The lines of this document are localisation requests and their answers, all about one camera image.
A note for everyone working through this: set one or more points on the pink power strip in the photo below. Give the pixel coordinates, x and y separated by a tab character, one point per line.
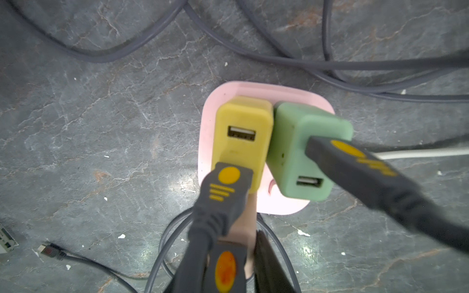
270	200

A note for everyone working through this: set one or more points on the brown pink charger plug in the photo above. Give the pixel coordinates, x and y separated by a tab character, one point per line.
243	232

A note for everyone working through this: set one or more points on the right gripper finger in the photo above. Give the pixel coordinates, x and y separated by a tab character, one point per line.
269	275

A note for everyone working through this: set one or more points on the grey mp3 player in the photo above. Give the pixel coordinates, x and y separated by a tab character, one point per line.
8	243

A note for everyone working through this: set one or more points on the green charger plug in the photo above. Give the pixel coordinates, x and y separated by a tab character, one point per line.
296	175

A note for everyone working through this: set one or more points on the yellow charger plug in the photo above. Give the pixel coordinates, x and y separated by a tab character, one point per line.
242	134

